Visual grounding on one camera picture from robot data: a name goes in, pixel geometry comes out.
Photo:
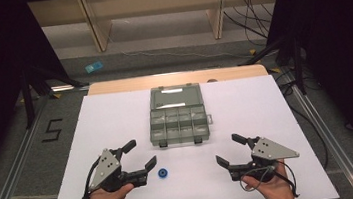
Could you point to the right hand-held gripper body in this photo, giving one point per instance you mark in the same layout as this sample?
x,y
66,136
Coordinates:
x,y
267,151

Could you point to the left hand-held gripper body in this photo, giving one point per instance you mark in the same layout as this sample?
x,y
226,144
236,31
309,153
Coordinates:
x,y
107,168

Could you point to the person's right hand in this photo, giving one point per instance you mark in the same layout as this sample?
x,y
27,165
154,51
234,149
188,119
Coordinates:
x,y
275,187

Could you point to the small blue wheel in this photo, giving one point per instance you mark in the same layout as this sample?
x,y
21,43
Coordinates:
x,y
162,173

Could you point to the white table mat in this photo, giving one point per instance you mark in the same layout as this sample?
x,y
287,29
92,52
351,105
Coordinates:
x,y
249,111

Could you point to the green clear compartment box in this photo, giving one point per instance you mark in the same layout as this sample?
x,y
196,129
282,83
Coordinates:
x,y
178,114

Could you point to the blue card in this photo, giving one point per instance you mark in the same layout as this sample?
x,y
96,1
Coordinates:
x,y
94,67

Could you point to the black metal stand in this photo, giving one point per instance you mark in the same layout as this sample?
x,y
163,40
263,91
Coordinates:
x,y
27,99
298,65

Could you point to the light wooden shelf unit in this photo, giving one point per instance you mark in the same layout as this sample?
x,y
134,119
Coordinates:
x,y
98,31

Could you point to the short aluminium rail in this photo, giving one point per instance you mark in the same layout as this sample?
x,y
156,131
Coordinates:
x,y
62,88

